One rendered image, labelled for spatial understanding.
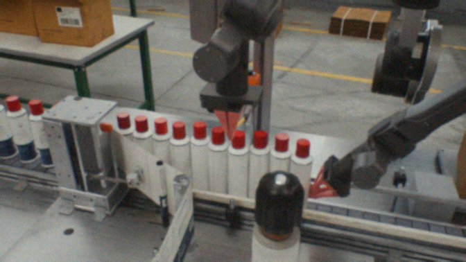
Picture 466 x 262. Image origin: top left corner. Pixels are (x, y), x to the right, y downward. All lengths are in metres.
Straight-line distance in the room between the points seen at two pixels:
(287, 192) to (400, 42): 0.79
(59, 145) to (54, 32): 1.66
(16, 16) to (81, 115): 1.96
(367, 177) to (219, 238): 0.36
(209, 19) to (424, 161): 0.87
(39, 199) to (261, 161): 0.64
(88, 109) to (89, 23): 1.53
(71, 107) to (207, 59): 0.50
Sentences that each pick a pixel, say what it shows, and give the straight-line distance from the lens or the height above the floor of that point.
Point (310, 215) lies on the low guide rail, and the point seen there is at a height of 0.91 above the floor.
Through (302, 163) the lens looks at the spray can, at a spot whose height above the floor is 1.04.
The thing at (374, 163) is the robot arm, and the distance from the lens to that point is 0.90.
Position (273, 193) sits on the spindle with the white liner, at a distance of 0.68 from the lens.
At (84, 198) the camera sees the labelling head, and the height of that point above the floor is 0.92.
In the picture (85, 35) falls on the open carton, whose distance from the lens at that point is 2.55.
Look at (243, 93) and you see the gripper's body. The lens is 0.73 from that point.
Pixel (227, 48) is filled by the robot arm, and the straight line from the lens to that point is 0.61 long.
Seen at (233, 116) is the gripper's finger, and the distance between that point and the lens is 0.73.
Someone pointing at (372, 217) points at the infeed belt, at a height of 0.88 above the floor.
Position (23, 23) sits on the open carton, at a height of 0.86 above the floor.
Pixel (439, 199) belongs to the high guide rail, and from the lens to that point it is 1.11.
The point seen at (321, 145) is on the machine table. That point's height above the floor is 0.83.
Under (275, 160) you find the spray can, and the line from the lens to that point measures 1.01.
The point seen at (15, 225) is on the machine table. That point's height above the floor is 0.83.
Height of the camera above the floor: 1.60
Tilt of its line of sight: 31 degrees down
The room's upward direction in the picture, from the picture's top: straight up
